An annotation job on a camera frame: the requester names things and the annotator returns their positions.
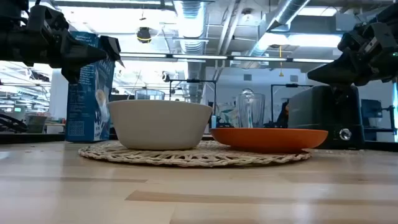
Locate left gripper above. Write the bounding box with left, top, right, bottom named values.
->
left=26, top=4, right=126, bottom=84

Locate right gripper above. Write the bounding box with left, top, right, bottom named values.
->
left=307, top=21, right=398, bottom=86

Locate blue cereal box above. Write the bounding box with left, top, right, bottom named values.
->
left=65, top=30, right=116, bottom=143

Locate black monitor on arm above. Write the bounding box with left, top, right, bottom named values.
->
left=360, top=98, right=397, bottom=133

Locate black toaster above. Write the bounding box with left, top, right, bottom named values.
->
left=287, top=84, right=366, bottom=150

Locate clear drinking glass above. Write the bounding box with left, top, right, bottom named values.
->
left=134, top=89, right=166, bottom=101

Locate person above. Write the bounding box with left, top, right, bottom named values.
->
left=275, top=98, right=290, bottom=128

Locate green bin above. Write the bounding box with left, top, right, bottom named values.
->
left=25, top=114, right=48, bottom=134

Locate clear plastic water bottle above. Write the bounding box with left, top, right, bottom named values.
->
left=235, top=88, right=267, bottom=129

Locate pale ceramic bowl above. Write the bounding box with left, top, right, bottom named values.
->
left=107, top=99, right=213, bottom=151

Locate orange plate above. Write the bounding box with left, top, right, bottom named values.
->
left=210, top=127, right=329, bottom=154

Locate teal patterned cloth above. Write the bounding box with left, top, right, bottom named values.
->
left=216, top=102, right=239, bottom=128

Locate long ceiling light strip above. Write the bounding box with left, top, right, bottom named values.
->
left=119, top=52, right=335, bottom=63

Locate round woven placemat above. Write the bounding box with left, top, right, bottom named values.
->
left=77, top=139, right=313, bottom=169

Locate black metal stand frame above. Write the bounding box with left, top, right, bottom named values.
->
left=169, top=78, right=218, bottom=125
left=270, top=83, right=314, bottom=124

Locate black ceiling dome camera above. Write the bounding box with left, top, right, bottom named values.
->
left=136, top=27, right=152, bottom=44

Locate yellow hanging cord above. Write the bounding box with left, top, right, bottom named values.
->
left=278, top=45, right=284, bottom=78

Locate silver ventilation duct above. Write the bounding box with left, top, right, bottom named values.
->
left=247, top=0, right=312, bottom=68
left=172, top=0, right=210, bottom=103

